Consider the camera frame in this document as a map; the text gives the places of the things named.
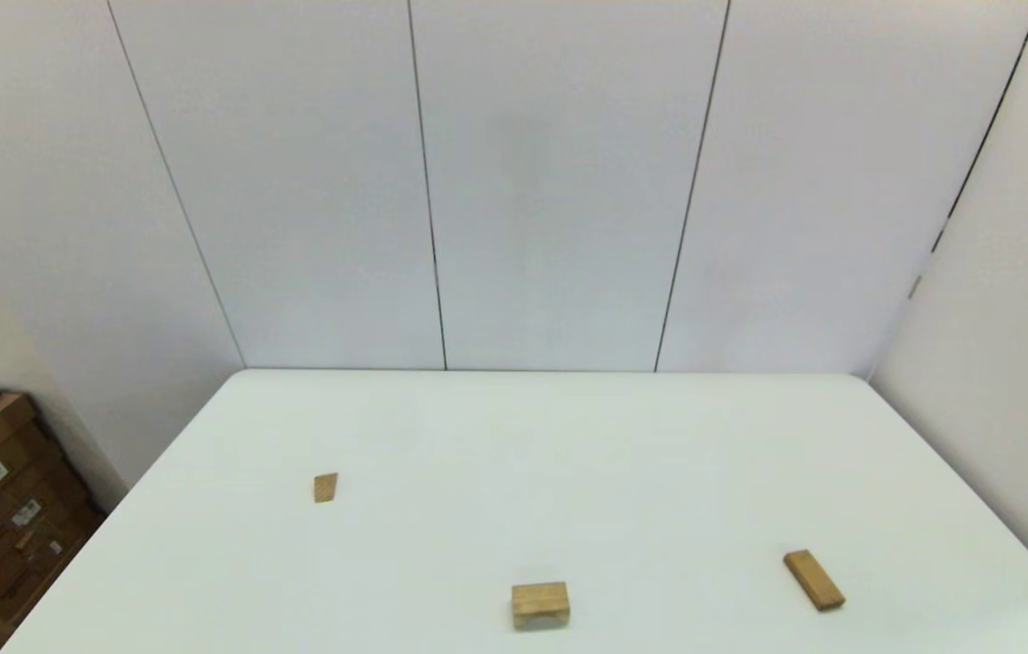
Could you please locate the triangular wooden building block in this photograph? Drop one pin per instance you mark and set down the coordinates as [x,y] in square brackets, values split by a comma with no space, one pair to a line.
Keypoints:
[324,488]

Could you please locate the arched wooden building block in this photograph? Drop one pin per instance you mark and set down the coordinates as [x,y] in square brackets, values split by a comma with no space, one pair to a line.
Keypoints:
[539,601]

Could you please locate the rectangular wooden building block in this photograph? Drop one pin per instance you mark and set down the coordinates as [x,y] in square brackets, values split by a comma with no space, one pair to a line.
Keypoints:
[814,579]

